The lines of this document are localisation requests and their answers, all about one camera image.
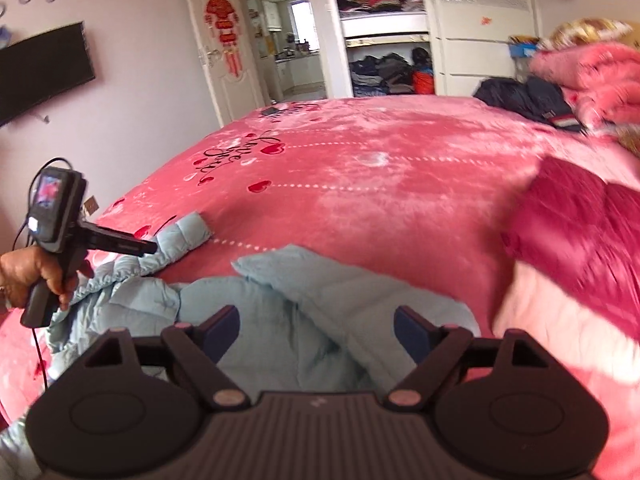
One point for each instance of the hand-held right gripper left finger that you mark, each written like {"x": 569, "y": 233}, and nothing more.
{"x": 226, "y": 329}

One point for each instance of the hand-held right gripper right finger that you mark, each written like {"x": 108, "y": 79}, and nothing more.
{"x": 407, "y": 332}

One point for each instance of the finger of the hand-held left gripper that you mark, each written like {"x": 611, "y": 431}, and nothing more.
{"x": 125, "y": 246}

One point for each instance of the light blue down jacket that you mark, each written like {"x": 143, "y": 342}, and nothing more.
{"x": 300, "y": 305}

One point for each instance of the pile of dark clothes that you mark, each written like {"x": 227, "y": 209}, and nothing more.
{"x": 385, "y": 72}

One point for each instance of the person's left hand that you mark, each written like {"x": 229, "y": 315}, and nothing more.
{"x": 35, "y": 275}

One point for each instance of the light pink down jacket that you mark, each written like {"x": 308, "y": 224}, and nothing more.
{"x": 550, "y": 320}

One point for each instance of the pink heart printed blanket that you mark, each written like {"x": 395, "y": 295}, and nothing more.
{"x": 380, "y": 180}

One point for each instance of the white door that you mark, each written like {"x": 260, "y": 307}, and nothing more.
{"x": 220, "y": 90}

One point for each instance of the magenta down jacket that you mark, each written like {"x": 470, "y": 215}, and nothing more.
{"x": 575, "y": 230}

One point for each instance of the black phone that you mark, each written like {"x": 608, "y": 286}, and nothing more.
{"x": 271, "y": 111}

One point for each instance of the red hanging door decoration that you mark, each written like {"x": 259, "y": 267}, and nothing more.
{"x": 224, "y": 25}

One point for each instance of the dark jacket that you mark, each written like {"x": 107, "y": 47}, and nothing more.
{"x": 530, "y": 97}

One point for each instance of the blue box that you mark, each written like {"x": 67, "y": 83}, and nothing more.
{"x": 522, "y": 49}

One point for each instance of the folded pink blanket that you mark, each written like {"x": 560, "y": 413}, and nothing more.
{"x": 590, "y": 77}

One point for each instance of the white wardrobe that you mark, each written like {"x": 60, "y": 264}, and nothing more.
{"x": 475, "y": 25}

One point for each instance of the gold floral pillow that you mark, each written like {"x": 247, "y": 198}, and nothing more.
{"x": 590, "y": 30}

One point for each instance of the wall socket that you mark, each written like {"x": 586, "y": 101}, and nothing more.
{"x": 91, "y": 204}

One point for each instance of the black wall television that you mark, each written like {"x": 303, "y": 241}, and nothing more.
{"x": 40, "y": 72}

